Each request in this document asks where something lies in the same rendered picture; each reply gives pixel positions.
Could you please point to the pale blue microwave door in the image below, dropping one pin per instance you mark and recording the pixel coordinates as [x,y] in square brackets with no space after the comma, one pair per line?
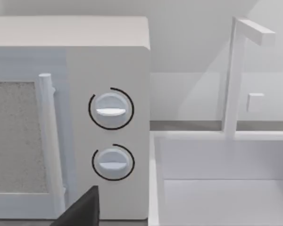
[19,131]

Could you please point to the pale blue microwave knob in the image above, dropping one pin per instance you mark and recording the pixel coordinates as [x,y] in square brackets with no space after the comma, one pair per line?
[110,107]
[112,162]

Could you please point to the white sink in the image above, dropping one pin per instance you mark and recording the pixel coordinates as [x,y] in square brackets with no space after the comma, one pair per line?
[221,179]

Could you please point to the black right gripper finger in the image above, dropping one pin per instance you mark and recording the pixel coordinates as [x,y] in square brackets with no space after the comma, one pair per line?
[85,209]

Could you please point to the pale microwave oven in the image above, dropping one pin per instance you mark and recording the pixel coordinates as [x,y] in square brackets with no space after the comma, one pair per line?
[136,70]

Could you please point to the tall white tap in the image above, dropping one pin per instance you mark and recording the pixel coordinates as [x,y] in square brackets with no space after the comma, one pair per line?
[233,82]

